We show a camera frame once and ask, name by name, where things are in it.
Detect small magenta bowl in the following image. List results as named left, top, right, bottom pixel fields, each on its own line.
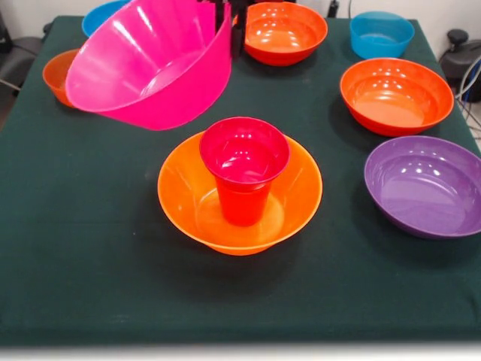
left=198, top=117, right=292, bottom=193

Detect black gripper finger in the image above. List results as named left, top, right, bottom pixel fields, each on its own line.
left=213, top=0, right=228, bottom=33
left=230, top=0, right=249, bottom=59

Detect large pink bowl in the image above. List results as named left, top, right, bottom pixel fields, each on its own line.
left=65, top=0, right=233, bottom=132

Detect orange cup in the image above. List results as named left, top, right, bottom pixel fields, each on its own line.
left=214, top=176, right=271, bottom=228

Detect wide purple bowl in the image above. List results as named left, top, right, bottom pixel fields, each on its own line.
left=363, top=135, right=481, bottom=241

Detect tangled floor cables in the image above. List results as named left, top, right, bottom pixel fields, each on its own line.
left=454, top=56, right=481, bottom=140

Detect dark green tablecloth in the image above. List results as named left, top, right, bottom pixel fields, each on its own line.
left=0, top=14, right=481, bottom=345

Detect large blue bowl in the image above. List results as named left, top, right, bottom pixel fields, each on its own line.
left=81, top=0, right=131, bottom=38

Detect wide red-orange bowl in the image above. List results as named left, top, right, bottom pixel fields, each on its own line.
left=339, top=57, right=455, bottom=138
left=232, top=1, right=329, bottom=68

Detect small light blue bowl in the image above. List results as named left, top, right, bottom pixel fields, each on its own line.
left=349, top=11, right=416, bottom=60

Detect grey office chair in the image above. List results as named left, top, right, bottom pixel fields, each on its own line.
left=0, top=9, right=53, bottom=102

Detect small orange bowl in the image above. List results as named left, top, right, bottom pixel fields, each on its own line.
left=42, top=48, right=80, bottom=109

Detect large yellow-orange bowl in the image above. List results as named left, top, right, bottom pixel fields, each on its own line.
left=157, top=131, right=324, bottom=256

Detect black office chair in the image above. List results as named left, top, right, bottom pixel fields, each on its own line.
left=438, top=29, right=481, bottom=80

